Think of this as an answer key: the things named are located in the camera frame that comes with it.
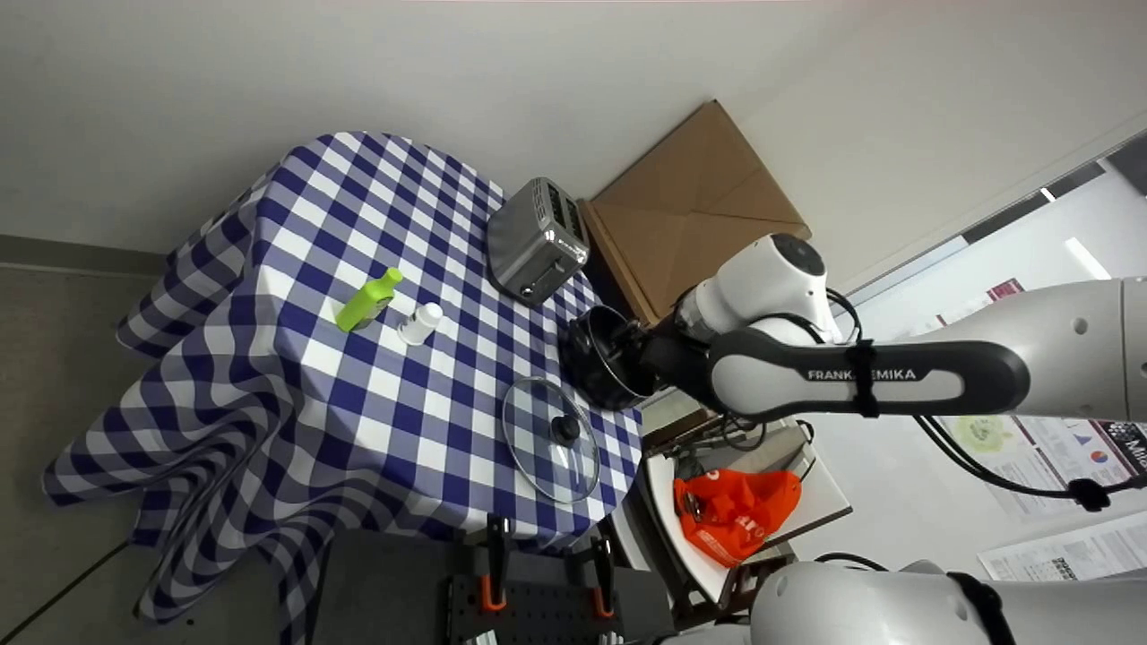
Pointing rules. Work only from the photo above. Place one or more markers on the black perforated panel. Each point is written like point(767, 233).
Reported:
point(541, 602)

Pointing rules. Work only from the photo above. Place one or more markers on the blue white checkered tablecloth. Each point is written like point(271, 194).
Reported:
point(360, 394)

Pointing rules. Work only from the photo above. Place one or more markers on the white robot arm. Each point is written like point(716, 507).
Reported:
point(1078, 344)

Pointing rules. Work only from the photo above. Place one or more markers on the silver toaster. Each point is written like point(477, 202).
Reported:
point(536, 244)

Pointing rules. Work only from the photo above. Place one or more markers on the green plastic bottle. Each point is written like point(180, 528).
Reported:
point(368, 304)

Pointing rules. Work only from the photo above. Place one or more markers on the small white bottle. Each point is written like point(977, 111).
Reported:
point(421, 323)

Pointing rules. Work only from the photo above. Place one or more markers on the glass pot lid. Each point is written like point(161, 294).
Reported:
point(565, 429)

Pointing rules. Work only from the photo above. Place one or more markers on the white board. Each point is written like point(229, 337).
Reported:
point(827, 502)

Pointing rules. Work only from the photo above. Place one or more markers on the black cooking pot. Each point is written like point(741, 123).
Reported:
point(578, 357)

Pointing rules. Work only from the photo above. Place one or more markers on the orange black clamp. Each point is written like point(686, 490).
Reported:
point(600, 587)
point(492, 578)

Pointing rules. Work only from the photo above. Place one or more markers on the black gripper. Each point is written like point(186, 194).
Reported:
point(671, 361)

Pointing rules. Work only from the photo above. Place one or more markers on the orange plastic bag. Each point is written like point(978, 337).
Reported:
point(735, 509)

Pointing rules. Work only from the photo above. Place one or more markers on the paper with green circle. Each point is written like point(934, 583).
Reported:
point(992, 440)

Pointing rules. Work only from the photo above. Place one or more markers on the brown cardboard box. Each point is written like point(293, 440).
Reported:
point(686, 197)

